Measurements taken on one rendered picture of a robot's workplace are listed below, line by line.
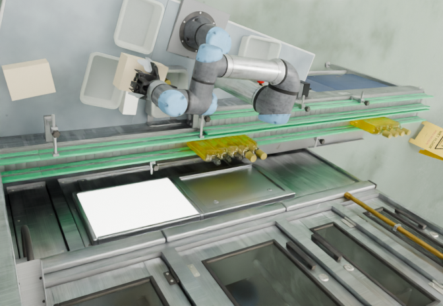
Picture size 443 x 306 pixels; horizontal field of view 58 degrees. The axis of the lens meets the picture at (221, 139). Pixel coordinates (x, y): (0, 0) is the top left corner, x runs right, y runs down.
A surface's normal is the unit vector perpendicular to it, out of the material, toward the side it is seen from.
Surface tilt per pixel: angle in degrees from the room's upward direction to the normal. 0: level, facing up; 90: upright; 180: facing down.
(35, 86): 0
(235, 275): 90
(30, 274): 29
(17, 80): 0
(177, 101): 1
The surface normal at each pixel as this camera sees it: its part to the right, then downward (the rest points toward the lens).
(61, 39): 0.50, 0.38
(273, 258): 0.10, -0.92
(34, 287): 0.49, -0.11
